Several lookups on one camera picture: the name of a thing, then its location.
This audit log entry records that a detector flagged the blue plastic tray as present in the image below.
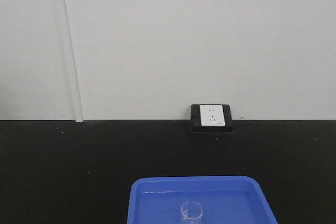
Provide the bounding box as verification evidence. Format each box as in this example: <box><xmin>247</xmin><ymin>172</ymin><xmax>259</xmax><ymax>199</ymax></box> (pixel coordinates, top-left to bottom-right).
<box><xmin>127</xmin><ymin>176</ymin><xmax>277</xmax><ymax>223</ymax></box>

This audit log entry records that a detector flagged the clear glass beaker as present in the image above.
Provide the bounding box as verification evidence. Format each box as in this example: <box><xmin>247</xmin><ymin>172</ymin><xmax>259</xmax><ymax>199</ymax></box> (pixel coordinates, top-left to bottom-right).
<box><xmin>181</xmin><ymin>201</ymin><xmax>204</xmax><ymax>224</ymax></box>

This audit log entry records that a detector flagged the white wall socket black base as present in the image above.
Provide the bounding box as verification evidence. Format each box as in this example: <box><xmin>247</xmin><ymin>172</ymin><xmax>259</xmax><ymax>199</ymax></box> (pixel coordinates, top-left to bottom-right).
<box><xmin>190</xmin><ymin>104</ymin><xmax>233</xmax><ymax>133</ymax></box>

